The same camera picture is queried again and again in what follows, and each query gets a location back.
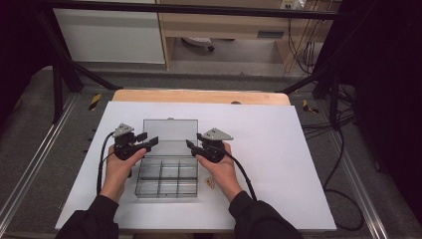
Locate light wooden desk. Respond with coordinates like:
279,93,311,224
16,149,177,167
155,0,342,73

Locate black curtain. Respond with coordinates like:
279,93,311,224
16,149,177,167
341,0,422,217
0,0,56,128

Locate white cabinet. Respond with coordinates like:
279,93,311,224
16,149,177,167
53,8,166,65

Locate person's left hand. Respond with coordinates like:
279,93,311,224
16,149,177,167
100,144,147,204

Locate right hand-held gripper cable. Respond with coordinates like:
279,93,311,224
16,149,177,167
220,148,259,202

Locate clear grey compartment box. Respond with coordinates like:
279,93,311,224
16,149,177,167
134,118,199,199

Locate hand-held gripper cable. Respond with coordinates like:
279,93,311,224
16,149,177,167
96,131,115,195
220,148,259,202

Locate black looped floor cable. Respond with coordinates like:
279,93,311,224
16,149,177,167
322,125,365,232

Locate person's right hand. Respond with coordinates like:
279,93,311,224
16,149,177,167
195,141,244,204

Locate white chair base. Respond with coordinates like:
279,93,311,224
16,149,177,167
181,36,216,53

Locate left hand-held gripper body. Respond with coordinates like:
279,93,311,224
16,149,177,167
111,122,147,161

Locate wooden table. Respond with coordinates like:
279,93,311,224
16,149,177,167
111,89,292,107

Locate left hand-held gripper cable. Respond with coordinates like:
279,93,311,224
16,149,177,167
96,131,115,195

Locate black floor cables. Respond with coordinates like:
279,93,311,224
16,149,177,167
300,84,357,141

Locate black metal frame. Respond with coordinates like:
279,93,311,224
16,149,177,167
33,0,357,125

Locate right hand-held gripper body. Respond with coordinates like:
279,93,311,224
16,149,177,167
198,127,235,164

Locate aluminium floor rail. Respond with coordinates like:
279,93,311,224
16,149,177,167
0,94,80,228
331,132,390,239

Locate yellow black tape strip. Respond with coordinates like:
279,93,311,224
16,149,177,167
302,99,320,115
88,93,103,112

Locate white power strip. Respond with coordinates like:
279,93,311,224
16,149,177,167
280,0,305,11

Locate bundle of hanging cables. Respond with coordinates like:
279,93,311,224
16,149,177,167
284,16,328,77

